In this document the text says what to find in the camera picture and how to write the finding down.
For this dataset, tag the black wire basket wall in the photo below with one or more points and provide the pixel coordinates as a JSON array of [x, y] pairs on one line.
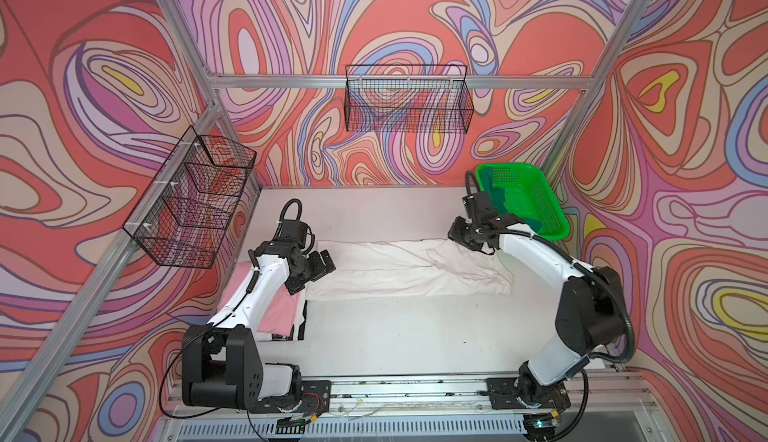
[[184, 214], [412, 98]]

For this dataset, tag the pink folded t shirt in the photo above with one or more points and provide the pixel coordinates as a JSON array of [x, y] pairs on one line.
[[284, 314]]

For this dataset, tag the green plastic basket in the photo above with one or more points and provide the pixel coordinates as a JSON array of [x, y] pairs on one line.
[[534, 200]]

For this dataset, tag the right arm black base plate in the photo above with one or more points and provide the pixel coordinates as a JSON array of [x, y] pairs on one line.
[[509, 394]]

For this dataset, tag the green t shirt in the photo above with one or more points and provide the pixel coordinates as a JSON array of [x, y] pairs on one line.
[[501, 186]]

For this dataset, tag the black white folded t shirt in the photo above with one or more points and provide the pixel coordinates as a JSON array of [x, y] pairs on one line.
[[301, 325]]

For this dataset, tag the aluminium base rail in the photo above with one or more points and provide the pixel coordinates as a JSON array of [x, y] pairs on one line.
[[360, 397]]

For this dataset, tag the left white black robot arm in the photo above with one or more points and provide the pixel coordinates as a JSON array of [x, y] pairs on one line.
[[221, 368]]

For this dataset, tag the aluminium frame post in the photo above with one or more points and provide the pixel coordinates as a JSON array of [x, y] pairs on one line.
[[624, 29], [180, 28]]

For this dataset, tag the black wire basket left wall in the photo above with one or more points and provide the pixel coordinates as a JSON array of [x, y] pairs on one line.
[[184, 214]]

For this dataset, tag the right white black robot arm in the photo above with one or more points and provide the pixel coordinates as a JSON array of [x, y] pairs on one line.
[[592, 320]]

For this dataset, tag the black wire basket back wall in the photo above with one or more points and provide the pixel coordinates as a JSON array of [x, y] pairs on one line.
[[412, 98]]

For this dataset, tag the white vented cable duct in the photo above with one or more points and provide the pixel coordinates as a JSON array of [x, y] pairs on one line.
[[350, 428]]

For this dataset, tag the aluminium frame left post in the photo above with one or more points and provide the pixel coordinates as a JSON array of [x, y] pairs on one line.
[[180, 28]]

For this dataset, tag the aluminium frame right post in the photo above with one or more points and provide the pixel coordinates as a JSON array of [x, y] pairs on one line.
[[624, 29]]

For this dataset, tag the aluminium frame left bar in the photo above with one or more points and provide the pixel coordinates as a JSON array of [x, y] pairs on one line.
[[28, 391]]

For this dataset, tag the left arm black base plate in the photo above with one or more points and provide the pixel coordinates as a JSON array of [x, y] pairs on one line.
[[309, 398]]

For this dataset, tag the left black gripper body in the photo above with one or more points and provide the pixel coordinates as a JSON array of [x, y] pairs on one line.
[[311, 268]]

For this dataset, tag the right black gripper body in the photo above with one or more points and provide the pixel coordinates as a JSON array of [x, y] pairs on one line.
[[468, 234]]

